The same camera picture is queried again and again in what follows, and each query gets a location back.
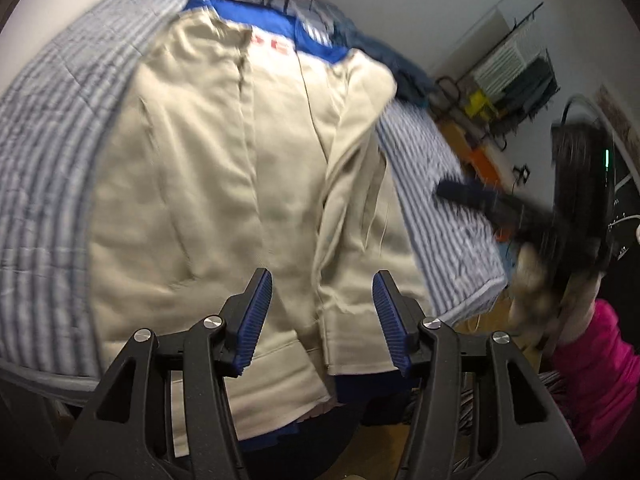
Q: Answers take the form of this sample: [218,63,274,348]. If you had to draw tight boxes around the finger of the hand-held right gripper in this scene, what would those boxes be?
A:
[436,180,556,251]

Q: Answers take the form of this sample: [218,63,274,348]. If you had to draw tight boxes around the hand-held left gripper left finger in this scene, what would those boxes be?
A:
[56,267,274,480]

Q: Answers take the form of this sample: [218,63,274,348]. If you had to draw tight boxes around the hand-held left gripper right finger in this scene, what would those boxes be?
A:
[372,270,586,480]

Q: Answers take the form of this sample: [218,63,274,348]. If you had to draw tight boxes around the beige and blue work jacket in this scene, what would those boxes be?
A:
[87,0,436,461]

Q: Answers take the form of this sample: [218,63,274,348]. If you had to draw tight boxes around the person's right forearm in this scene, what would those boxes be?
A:
[547,297,636,466]

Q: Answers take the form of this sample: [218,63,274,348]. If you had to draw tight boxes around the dark hanging clothes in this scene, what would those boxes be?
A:
[500,57,558,121]

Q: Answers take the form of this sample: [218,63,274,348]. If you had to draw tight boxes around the black clothes rack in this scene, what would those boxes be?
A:
[435,2,558,151]

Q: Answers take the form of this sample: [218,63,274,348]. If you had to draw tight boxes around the dark teal folded clothes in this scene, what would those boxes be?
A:
[330,15,436,108]

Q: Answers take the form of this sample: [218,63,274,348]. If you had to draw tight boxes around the person's right hand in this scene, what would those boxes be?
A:
[510,247,576,331]

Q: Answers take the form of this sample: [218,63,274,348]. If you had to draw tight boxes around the orange covered bench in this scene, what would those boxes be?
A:
[462,145,501,186]

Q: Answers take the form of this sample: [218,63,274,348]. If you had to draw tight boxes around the green striped towel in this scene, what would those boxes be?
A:
[472,37,543,96]

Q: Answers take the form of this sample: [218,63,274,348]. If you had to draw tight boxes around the bed with blue patterned sheet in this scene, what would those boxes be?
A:
[0,0,508,376]

